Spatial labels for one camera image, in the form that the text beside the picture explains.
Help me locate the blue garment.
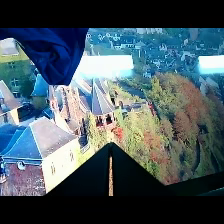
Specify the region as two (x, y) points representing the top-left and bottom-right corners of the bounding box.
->
(0, 28), (90, 87)

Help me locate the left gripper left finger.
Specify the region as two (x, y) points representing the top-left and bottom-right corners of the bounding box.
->
(45, 142), (112, 197)

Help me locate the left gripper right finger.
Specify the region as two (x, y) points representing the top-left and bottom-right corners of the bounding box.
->
(110, 142), (168, 197)

